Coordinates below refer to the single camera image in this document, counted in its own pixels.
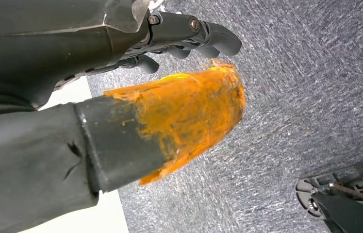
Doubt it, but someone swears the white panel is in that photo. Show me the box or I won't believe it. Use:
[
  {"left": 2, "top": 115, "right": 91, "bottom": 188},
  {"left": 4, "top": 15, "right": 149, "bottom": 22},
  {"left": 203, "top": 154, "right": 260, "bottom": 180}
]
[{"left": 17, "top": 76, "right": 130, "bottom": 233}]

